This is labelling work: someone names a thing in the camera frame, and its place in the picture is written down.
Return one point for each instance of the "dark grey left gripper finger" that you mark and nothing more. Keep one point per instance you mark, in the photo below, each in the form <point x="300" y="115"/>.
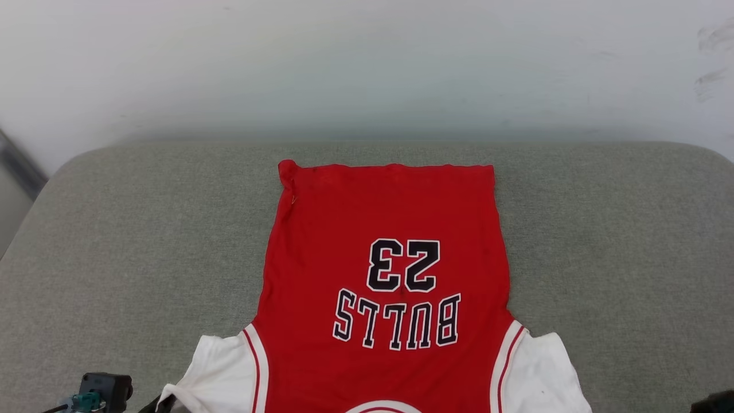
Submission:
<point x="156" y="405"/>

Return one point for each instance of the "red white basketball jersey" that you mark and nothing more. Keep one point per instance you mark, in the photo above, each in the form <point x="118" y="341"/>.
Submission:
<point x="373" y="212"/>

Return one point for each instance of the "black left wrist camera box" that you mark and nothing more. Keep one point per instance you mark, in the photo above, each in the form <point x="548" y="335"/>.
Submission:
<point x="109" y="387"/>

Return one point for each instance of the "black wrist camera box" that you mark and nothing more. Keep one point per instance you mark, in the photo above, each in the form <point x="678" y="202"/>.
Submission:
<point x="717" y="402"/>
<point x="109" y="387"/>

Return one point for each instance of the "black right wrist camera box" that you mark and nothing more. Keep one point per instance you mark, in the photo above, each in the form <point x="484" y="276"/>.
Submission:
<point x="717" y="402"/>

